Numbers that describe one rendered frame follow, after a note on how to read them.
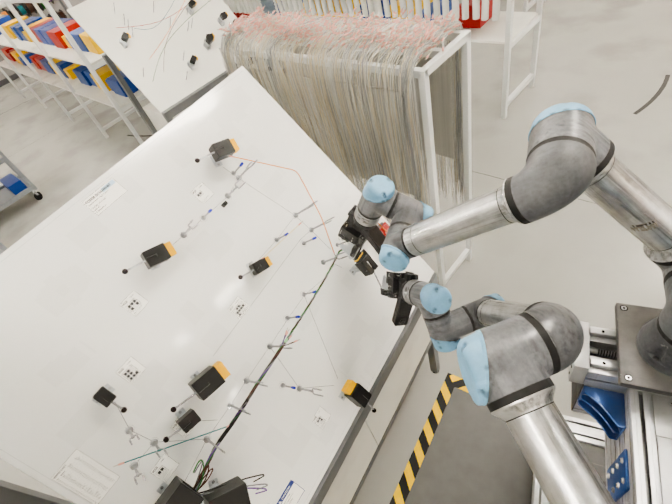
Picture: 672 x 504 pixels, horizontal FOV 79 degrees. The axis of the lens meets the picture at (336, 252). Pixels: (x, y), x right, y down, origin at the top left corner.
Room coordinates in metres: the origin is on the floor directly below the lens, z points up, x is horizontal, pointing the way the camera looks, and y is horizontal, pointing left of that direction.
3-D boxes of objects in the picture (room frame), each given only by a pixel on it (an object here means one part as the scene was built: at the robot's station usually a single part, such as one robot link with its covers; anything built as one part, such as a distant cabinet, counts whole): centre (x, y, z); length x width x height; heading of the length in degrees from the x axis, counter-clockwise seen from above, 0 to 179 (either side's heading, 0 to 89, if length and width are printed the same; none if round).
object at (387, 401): (0.79, -0.09, 0.60); 0.55 x 0.03 x 0.39; 133
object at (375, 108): (2.10, -0.31, 0.78); 1.39 x 0.45 x 1.56; 34
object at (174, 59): (4.09, 0.65, 0.83); 1.18 x 0.72 x 1.65; 124
